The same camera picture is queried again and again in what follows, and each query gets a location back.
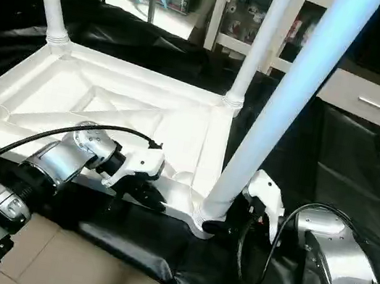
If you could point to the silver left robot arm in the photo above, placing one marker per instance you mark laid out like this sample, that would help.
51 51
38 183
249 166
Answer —
61 163

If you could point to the white plastic table top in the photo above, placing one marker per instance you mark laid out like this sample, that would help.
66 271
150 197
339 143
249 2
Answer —
108 105

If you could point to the white glass-door cabinet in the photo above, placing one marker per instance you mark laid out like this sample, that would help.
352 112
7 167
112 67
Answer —
246 12

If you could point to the black work mat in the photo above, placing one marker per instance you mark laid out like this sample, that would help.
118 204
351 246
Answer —
346 177

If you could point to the white drawer unit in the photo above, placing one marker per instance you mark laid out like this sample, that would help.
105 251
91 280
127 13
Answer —
373 104

